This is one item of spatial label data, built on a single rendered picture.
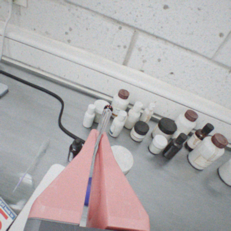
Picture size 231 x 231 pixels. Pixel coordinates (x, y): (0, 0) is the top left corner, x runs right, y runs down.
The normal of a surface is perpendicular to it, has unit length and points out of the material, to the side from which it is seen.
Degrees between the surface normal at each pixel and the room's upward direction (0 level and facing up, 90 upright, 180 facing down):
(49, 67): 90
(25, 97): 0
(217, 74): 90
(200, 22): 90
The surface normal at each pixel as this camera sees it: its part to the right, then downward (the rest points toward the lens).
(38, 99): 0.28, -0.68
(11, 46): -0.23, 0.64
